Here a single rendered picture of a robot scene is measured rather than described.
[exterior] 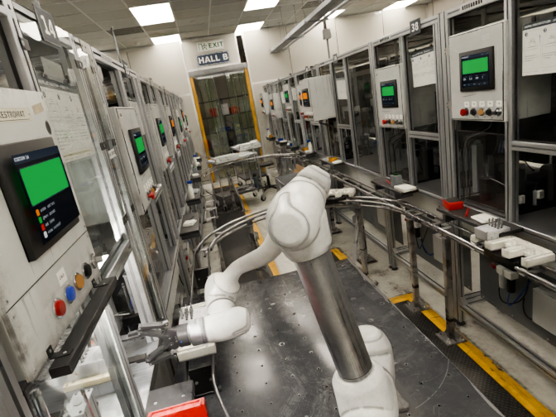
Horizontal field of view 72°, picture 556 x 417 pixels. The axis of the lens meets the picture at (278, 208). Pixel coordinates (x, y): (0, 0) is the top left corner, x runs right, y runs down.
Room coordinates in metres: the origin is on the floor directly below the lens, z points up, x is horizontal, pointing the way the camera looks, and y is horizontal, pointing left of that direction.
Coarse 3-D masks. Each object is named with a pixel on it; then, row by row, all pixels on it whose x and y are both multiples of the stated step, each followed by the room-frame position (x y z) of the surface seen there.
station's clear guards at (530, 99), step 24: (528, 0) 1.77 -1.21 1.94; (552, 0) 1.65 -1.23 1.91; (456, 24) 2.25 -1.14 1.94; (480, 24) 2.06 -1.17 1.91; (528, 24) 1.76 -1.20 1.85; (552, 24) 1.64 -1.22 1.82; (528, 48) 1.76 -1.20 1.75; (552, 48) 1.64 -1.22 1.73; (528, 72) 1.76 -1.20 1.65; (552, 72) 1.63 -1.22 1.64; (528, 96) 1.76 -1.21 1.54; (552, 96) 1.64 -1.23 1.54; (528, 120) 1.76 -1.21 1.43; (552, 120) 1.63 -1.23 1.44; (456, 144) 2.29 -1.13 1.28; (480, 144) 2.08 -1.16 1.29; (504, 144) 1.91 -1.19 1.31; (480, 168) 2.09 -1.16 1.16; (504, 168) 1.91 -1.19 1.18; (528, 168) 2.40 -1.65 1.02; (480, 192) 2.09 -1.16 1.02; (504, 192) 1.91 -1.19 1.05; (504, 216) 1.91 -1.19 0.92
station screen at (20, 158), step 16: (16, 160) 0.66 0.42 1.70; (32, 160) 0.72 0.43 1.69; (48, 160) 0.79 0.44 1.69; (64, 192) 0.82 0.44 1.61; (32, 208) 0.66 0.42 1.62; (48, 208) 0.72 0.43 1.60; (64, 208) 0.79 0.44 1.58; (48, 224) 0.70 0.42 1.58; (64, 224) 0.76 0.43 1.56; (48, 240) 0.68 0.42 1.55
